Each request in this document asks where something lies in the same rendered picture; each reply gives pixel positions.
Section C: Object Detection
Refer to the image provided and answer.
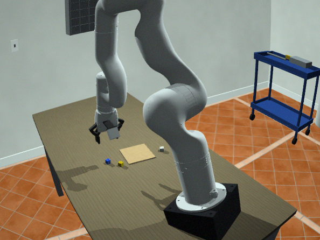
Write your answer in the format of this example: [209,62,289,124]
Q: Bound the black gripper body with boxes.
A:
[94,109,118,132]

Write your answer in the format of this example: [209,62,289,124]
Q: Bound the tan mat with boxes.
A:
[120,144,155,164]

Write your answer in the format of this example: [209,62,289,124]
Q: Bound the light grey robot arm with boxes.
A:
[95,0,226,213]

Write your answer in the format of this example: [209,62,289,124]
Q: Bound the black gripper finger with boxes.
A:
[117,118,124,131]
[89,123,100,144]

